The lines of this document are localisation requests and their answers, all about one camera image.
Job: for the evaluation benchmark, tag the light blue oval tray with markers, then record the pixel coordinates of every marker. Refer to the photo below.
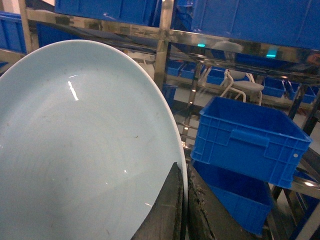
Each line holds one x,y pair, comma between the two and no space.
87,141

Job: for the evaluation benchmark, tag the blue crate shelf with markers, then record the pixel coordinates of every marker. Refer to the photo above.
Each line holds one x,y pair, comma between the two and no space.
293,23
248,200
138,12

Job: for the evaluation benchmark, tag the blue crate lower shelf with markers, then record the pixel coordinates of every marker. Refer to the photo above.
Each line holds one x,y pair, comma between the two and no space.
248,200

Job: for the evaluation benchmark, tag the blue crate upper shelf left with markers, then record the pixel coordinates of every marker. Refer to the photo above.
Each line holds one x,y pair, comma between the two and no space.
138,12

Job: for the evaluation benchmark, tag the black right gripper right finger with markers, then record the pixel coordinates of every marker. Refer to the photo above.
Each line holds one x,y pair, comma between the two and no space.
208,219

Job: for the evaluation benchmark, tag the blue crate on shelf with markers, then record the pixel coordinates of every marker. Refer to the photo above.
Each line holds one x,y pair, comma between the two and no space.
256,141

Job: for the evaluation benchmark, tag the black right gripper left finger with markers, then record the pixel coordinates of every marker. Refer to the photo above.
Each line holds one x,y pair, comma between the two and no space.
164,221

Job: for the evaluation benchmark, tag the stainless steel shelf cart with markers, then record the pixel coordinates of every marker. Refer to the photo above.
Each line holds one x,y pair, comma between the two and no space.
164,37

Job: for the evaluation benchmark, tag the white round stool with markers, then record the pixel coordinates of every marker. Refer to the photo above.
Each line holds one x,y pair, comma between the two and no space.
241,87

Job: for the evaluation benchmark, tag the blue crate upper shelf right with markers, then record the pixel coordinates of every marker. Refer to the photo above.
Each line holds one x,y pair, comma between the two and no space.
293,23

